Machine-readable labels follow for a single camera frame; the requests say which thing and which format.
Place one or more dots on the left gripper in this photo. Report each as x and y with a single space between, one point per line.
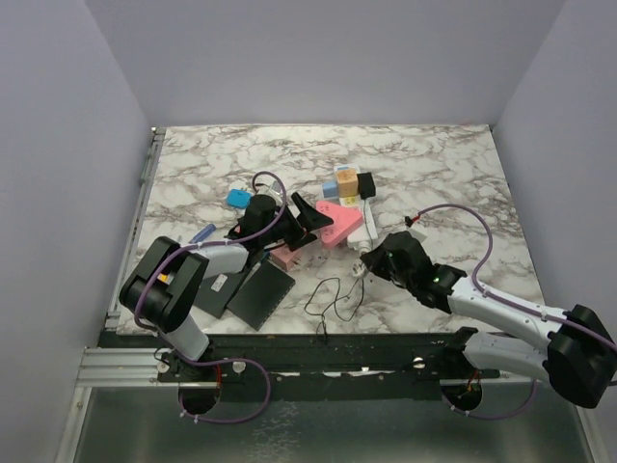
309 219

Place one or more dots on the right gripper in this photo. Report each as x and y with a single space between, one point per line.
376 259

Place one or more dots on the pink cube socket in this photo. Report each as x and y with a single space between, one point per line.
286 259

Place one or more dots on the white power strip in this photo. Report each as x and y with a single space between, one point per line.
364 238

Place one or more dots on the pink triangular power strip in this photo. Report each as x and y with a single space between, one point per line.
346 221

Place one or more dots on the blue plug adapter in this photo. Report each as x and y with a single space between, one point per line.
238 198

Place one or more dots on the large black adapter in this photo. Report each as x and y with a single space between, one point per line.
366 185

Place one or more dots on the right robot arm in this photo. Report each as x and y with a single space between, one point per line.
570 350

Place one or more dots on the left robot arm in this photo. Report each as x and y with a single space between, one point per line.
162 288

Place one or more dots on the light blue plug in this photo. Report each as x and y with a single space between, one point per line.
329 189

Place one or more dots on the orange tan plug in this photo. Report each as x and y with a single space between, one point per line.
347 183

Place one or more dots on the right black flat box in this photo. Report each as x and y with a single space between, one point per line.
260 295

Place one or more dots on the black flat box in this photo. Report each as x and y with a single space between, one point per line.
215 293
260 295

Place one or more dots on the left black flat box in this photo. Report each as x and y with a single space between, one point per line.
215 293

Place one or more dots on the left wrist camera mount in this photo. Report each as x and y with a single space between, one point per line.
274 191

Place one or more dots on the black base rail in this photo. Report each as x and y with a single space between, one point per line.
247 368

